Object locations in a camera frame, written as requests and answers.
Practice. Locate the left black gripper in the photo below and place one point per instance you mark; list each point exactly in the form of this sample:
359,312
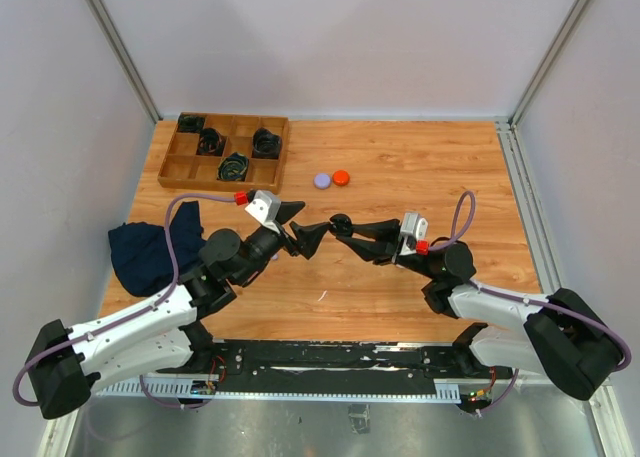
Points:
308,238

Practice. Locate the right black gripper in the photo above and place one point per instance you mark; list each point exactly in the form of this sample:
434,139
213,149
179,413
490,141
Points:
384,250

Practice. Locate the orange earbud charging case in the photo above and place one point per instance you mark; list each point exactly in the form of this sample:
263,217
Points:
341,178

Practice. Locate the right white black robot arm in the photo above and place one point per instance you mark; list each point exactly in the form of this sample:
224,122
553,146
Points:
557,335

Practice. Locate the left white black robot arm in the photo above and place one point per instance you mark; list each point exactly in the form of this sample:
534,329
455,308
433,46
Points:
67,364

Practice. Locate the purple earbud charging case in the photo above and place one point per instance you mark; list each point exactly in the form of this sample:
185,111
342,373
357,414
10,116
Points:
322,181

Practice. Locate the wooden compartment tray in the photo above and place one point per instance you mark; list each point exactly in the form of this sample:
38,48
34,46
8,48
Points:
226,153

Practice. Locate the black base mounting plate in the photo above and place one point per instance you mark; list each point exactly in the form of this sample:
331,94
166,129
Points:
325,367

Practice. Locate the dark blue cloth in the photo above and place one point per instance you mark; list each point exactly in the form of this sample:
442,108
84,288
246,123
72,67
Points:
140,256

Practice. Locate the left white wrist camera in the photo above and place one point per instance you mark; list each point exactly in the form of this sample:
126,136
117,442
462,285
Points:
264,208

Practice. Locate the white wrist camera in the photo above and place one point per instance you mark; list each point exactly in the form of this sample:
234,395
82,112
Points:
264,208
413,230

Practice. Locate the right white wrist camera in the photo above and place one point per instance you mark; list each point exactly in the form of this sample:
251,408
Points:
413,230

